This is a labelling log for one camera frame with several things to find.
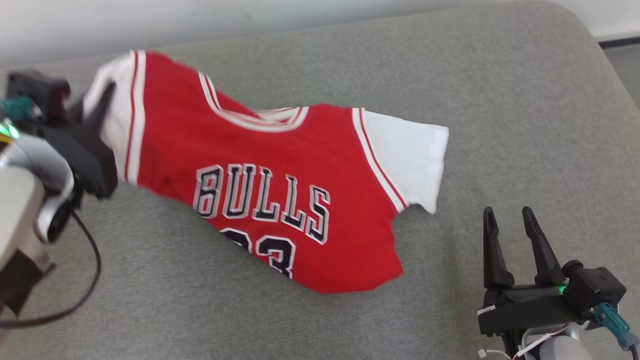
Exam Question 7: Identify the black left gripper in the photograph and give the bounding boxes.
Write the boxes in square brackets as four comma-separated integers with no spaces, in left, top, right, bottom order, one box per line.
[42,82,119,200]

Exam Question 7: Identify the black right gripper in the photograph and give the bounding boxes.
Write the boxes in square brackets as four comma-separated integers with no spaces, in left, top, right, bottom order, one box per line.
[477,206,584,351]

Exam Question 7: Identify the red Bulls jersey white sleeves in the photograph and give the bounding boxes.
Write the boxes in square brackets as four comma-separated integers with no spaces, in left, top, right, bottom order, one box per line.
[82,49,450,295]

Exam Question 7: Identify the left camera cable teal plug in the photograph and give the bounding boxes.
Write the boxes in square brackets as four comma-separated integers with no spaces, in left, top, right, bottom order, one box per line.
[0,96,42,122]

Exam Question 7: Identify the camera cable teal plug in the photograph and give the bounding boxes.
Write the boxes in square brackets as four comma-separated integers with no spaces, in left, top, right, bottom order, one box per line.
[589,301,640,360]
[0,96,42,122]

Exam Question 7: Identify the red white right wire bundle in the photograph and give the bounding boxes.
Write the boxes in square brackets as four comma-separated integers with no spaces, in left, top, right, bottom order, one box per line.
[477,330,556,360]

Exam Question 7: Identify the right camera cable teal plug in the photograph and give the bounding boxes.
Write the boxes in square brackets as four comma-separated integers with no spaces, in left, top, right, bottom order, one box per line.
[589,301,640,360]

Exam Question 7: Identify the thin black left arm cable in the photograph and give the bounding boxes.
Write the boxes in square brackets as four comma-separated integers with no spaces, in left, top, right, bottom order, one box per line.
[0,210,103,329]

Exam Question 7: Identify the dark wall baseboard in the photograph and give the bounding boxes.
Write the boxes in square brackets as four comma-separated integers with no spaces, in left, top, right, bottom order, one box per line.
[597,36,640,49]

